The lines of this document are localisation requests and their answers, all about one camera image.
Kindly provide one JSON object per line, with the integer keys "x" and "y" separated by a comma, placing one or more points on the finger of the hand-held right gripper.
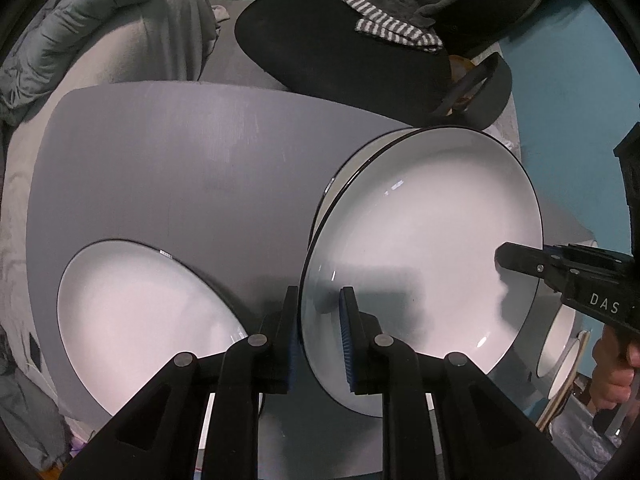
{"x": 520, "y": 262}

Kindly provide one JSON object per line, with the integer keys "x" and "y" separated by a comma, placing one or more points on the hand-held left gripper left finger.
{"x": 287, "y": 340}

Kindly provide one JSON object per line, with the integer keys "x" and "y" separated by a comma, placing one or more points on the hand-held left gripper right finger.
{"x": 346, "y": 340}

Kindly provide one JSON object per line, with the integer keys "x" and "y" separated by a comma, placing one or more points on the large white bowl black rim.
{"x": 425, "y": 240}
{"x": 350, "y": 170}

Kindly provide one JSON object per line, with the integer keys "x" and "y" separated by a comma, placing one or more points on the person's right hand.
{"x": 607, "y": 375}

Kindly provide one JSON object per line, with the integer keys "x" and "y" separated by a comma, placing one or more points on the white plate black rim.
{"x": 140, "y": 320}

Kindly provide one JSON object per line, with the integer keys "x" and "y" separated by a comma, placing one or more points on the grey plastic bag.
{"x": 575, "y": 442}

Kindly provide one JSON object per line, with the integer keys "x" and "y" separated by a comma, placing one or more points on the dark grey cloth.
{"x": 25, "y": 410}

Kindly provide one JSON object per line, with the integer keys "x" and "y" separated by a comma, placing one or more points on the black office chair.
{"x": 325, "y": 60}

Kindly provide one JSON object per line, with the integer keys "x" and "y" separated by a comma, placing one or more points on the grey garment striped cuffs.
{"x": 400, "y": 0}

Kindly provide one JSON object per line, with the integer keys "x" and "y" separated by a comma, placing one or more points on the grey quilted blanket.
{"x": 90, "y": 20}

